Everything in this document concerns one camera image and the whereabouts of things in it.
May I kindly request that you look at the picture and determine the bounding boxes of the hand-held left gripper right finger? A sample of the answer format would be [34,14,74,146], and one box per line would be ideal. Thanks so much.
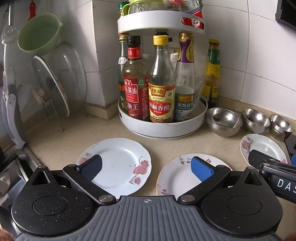
[178,156,267,206]

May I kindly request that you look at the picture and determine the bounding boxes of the yellow-cap vinegar bottle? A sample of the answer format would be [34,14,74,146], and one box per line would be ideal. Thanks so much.
[148,35,176,123]

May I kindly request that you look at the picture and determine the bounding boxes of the green-lidded glass jar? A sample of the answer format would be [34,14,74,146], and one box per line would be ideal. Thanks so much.
[120,0,163,16]

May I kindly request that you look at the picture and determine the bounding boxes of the small glass pot lid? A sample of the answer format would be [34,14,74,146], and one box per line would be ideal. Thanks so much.
[32,56,70,117]

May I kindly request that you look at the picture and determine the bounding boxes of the white plate pink flowers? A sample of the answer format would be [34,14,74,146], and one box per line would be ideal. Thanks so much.
[76,138,152,197]
[240,134,288,165]

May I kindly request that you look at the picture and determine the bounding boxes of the white two-tier round rack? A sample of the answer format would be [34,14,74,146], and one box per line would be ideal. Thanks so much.
[117,5,208,140]

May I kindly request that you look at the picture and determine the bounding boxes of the red-cap soy sauce bottle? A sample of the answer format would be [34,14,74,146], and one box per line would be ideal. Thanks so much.
[122,35,150,121]

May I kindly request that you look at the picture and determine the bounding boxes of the large glass pot lid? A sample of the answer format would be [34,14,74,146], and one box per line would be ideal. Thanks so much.
[47,41,88,110]

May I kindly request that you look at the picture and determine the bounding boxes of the small green-cap bottle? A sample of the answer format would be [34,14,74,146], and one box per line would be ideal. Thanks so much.
[118,2,130,16]

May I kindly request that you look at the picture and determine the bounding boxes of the gold-cap purple-label sauce bottle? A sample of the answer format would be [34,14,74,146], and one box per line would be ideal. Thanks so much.
[174,32,196,121]

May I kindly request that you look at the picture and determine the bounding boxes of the green yellow label oil bottle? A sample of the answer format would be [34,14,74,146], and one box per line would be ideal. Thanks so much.
[203,39,221,108]

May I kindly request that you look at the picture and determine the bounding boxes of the red hanging utensil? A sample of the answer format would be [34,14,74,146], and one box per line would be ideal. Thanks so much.
[28,0,38,21]

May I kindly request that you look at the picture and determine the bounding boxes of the white plate small purple flowers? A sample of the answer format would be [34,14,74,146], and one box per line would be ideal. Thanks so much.
[157,153,232,196]

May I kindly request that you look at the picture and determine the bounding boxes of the green plastic basin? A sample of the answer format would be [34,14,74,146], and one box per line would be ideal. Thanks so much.
[17,13,63,56]

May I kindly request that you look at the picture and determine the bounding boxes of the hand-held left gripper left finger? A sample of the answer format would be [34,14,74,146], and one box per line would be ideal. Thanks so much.
[27,154,117,206]

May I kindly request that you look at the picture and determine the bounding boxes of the black range hood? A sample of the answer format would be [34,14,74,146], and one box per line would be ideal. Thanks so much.
[275,0,296,29]

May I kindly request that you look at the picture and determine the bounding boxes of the stainless steel sink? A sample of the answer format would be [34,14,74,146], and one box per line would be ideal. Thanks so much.
[0,148,42,209]

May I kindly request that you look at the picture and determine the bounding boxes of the metal slotted ladle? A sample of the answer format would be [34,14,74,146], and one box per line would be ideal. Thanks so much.
[1,5,20,43]

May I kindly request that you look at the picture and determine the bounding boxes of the red white snack packet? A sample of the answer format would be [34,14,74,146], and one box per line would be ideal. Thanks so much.
[162,0,205,29]

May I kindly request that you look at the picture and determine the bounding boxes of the wire lid rack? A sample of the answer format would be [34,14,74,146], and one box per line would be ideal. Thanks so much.
[32,89,68,132]

